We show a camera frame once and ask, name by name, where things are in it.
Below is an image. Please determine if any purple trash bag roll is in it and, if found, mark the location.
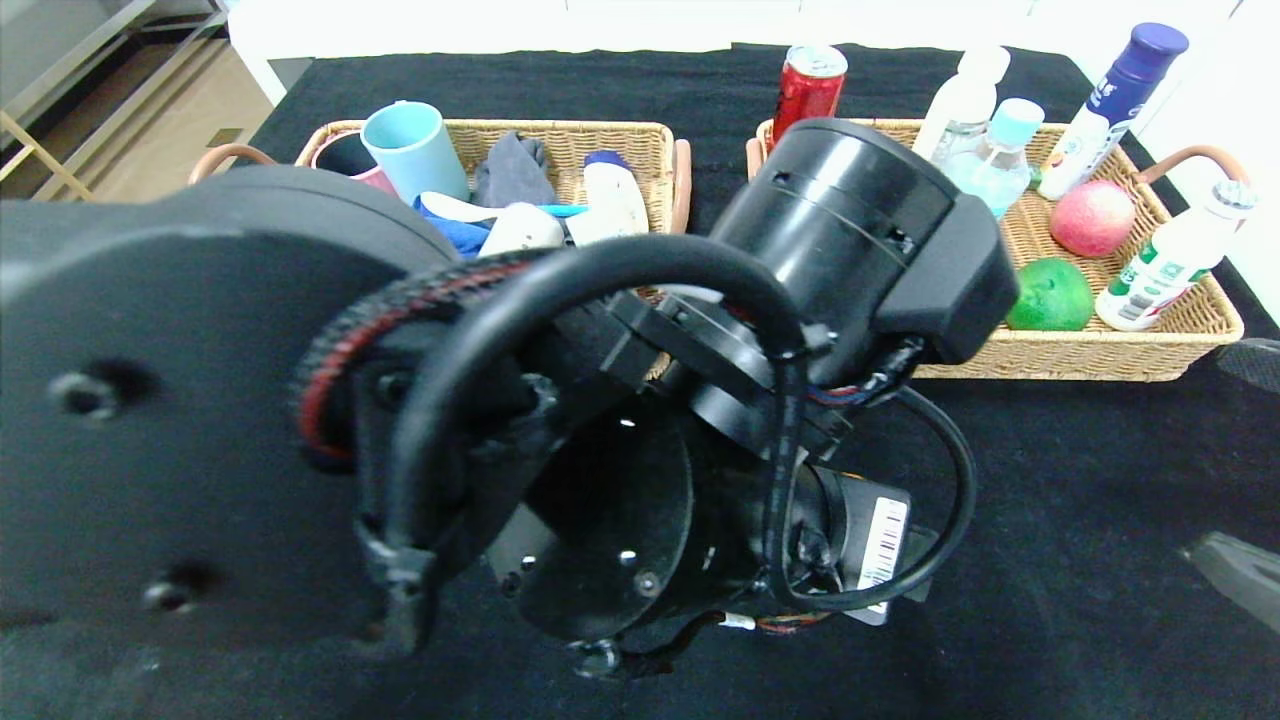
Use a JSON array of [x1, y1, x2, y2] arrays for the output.
[[480, 202, 566, 256]]

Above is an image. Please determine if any clear water bottle blue cap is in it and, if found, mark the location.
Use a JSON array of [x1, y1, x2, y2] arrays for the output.
[[940, 98, 1046, 221]]

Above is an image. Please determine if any wicker basket with toiletries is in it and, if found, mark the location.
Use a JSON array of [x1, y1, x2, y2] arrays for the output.
[[188, 118, 693, 381]]

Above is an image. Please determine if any wicker basket with food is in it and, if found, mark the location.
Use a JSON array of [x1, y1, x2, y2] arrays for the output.
[[745, 118, 1251, 381]]

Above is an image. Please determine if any white lotion bottle blue cap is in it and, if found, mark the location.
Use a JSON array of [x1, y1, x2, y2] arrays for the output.
[[570, 150, 651, 246]]

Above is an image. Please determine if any white and blue toothbrush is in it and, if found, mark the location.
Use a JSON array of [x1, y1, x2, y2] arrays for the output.
[[420, 190, 591, 223]]

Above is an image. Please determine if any blue cloth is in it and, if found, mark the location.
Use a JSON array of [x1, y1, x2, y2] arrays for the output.
[[415, 195, 491, 256]]

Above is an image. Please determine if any grey cloth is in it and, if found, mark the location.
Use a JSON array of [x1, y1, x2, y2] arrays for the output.
[[470, 131, 556, 208]]

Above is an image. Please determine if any light teal plastic cup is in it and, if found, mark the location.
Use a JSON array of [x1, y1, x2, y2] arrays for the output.
[[361, 100, 471, 206]]

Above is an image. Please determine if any pink plastic cup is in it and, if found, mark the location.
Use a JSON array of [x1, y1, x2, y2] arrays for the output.
[[310, 130, 396, 196]]

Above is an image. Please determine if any red drink can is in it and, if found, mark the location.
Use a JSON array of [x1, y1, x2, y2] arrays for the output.
[[770, 44, 849, 151]]

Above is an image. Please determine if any white table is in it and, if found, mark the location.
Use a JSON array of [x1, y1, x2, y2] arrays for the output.
[[228, 0, 1241, 109]]

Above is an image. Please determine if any green citrus fruit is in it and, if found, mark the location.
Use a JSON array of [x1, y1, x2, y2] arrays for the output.
[[1005, 258, 1096, 333]]

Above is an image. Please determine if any red apple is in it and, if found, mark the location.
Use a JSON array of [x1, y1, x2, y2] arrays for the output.
[[1048, 180, 1137, 260]]

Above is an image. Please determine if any black tablecloth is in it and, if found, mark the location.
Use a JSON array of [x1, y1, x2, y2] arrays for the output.
[[0, 42, 1280, 720]]

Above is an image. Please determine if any white bottle purple cap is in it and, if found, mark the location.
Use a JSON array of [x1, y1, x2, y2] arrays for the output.
[[1036, 24, 1189, 203]]

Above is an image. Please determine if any white yogurt bottle green label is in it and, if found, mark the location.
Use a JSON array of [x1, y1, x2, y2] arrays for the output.
[[1094, 181, 1257, 333]]

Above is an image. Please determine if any beige wheeled rack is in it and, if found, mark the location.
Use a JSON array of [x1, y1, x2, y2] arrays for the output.
[[0, 108, 96, 201]]

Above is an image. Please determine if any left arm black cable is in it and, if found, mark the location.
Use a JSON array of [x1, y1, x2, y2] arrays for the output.
[[790, 385, 979, 613], [385, 235, 813, 606]]

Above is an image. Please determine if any grey metal shelf frame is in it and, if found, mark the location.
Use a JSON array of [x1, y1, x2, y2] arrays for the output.
[[0, 0, 231, 131]]

